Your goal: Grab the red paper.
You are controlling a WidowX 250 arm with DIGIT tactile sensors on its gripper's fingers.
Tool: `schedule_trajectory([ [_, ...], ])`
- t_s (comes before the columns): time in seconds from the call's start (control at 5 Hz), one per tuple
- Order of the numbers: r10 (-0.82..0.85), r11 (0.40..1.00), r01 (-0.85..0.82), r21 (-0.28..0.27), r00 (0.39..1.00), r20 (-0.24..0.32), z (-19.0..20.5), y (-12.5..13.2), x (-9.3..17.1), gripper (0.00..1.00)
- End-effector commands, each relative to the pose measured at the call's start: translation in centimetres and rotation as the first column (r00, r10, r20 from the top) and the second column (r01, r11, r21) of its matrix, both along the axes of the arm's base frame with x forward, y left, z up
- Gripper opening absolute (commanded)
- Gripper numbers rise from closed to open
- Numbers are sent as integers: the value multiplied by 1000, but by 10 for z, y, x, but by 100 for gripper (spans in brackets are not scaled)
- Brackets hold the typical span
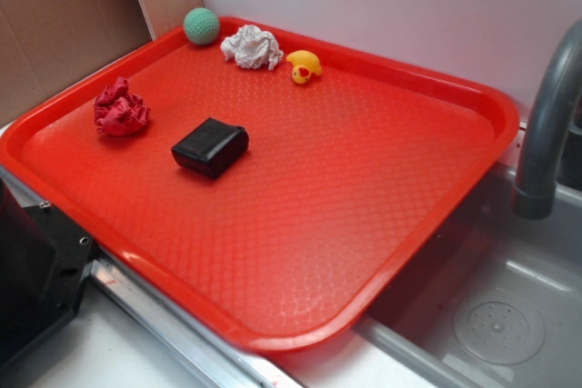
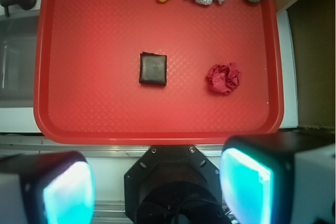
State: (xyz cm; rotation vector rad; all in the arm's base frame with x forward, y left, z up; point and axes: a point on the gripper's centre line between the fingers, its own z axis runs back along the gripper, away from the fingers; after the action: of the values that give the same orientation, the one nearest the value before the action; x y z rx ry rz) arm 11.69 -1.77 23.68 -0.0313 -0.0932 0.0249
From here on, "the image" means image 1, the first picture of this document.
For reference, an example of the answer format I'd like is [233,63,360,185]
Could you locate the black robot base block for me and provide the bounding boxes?
[1,184,95,370]

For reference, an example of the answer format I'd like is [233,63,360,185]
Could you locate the crumpled white paper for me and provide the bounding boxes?
[220,25,284,71]

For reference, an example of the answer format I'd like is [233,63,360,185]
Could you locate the crumpled red paper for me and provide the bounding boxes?
[94,77,150,137]

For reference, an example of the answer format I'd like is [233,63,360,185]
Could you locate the red plastic tray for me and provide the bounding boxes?
[1,29,519,354]

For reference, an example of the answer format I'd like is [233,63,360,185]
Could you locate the black rectangular box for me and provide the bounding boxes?
[171,118,249,180]

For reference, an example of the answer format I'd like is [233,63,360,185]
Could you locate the yellow rubber duck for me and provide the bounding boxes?
[286,50,323,85]

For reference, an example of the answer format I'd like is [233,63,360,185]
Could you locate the green textured ball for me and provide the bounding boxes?
[183,7,220,45]

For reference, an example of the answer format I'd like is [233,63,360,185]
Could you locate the grey plastic sink basin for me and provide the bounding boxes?
[277,141,581,387]

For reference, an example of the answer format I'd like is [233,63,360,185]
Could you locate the grey sink faucet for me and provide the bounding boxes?
[512,21,581,220]

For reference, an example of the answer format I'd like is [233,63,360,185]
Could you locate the brown cardboard panel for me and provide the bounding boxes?
[1,0,203,125]

